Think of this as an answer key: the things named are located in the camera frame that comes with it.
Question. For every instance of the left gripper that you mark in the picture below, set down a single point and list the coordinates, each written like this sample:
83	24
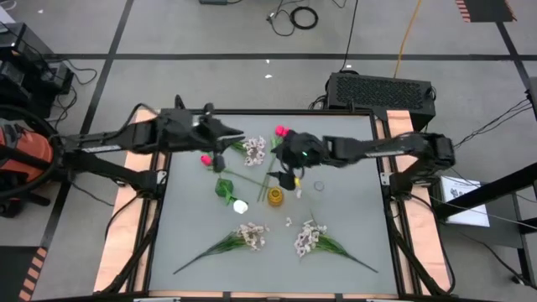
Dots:
207	134

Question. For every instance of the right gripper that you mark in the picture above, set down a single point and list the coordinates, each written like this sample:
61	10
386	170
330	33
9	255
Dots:
285	179

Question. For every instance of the yellow ribbed glass vase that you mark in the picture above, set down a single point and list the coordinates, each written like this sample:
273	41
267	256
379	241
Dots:
275	197

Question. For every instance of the white blossom spray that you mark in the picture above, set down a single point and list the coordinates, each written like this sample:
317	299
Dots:
251	235
308	239
253	151

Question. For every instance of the white artificial tulip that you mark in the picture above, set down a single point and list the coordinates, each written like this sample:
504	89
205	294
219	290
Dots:
240	206

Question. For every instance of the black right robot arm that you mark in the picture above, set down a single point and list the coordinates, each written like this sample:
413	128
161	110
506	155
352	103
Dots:
377	147

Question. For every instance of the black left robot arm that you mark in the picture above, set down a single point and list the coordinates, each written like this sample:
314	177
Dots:
109	140

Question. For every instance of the clear ribbed glass vase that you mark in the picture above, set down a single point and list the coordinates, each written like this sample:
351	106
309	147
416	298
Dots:
319	185

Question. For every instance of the black computer case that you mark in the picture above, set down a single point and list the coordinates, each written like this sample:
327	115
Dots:
377	94

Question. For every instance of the white printed paper sheet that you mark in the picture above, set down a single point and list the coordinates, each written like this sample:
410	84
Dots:
470	209

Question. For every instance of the orange vacuum cleaner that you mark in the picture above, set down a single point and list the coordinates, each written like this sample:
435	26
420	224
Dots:
29	149

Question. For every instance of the black metal stand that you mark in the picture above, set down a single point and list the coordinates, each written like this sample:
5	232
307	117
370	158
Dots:
486	192

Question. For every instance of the black equipment rack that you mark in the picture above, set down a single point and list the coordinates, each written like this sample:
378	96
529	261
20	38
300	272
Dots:
21	58

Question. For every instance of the black mat hazard stripes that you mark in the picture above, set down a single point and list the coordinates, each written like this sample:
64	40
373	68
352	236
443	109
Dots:
17	268
486	10

